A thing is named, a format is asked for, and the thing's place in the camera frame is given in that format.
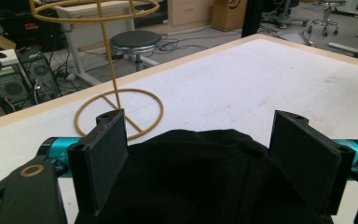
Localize black cap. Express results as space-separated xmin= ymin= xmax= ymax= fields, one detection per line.
xmin=74 ymin=128 xmax=334 ymax=224

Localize black round stool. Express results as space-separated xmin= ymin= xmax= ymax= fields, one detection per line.
xmin=109 ymin=30 xmax=163 ymax=73

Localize yellow wire hat stand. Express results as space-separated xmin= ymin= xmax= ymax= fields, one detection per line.
xmin=29 ymin=0 xmax=165 ymax=142

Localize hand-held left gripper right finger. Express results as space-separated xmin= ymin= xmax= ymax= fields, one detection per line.
xmin=268 ymin=109 xmax=356 ymax=217

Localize black floor cables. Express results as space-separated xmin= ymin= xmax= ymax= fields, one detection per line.
xmin=158 ymin=25 xmax=242 ymax=54

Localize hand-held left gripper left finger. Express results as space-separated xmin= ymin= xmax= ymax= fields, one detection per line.
xmin=67 ymin=108 xmax=130 ymax=217

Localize black computer tower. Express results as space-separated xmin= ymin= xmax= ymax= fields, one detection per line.
xmin=0 ymin=48 xmax=62 ymax=115

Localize chrome wheeled stool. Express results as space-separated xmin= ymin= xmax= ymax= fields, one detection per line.
xmin=306 ymin=0 xmax=347 ymax=37

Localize black post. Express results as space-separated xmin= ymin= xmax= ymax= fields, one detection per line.
xmin=241 ymin=0 xmax=267 ymax=38

